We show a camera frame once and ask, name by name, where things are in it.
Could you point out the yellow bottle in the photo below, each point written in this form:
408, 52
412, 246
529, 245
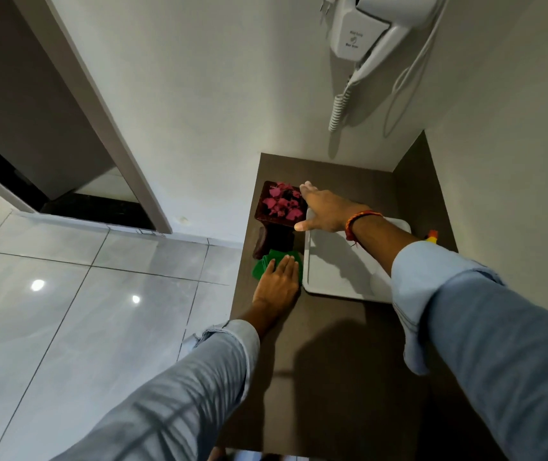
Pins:
432, 236

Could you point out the white rectangular tray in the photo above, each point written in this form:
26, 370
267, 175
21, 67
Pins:
336, 268

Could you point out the dark wooden flower vase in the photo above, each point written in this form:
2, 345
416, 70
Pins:
274, 235

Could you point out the grey door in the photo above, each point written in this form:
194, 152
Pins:
24, 91

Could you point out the person's left middle finger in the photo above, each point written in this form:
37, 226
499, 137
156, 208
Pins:
288, 267

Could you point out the person's right hand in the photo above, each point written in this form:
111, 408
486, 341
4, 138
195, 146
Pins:
329, 211

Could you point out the person's left hand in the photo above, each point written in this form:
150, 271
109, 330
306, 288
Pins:
276, 290

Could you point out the pink artificial flowers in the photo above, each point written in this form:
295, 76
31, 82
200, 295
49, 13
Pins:
282, 202

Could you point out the person's left little finger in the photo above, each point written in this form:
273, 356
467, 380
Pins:
270, 274

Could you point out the white door frame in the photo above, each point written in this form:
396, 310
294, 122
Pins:
105, 115

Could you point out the green cloth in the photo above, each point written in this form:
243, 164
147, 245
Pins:
260, 268

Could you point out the person's right thumb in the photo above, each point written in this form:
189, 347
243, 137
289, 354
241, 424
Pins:
305, 225

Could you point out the orange thread wristband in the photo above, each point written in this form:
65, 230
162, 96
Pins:
356, 218

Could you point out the white wall hair dryer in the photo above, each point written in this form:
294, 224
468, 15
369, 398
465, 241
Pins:
389, 23

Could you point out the white hair dryer holder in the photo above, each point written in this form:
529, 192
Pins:
350, 35

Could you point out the person's right forearm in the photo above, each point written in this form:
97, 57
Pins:
485, 312

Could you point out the person's left forearm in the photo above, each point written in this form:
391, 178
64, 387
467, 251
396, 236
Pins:
192, 393

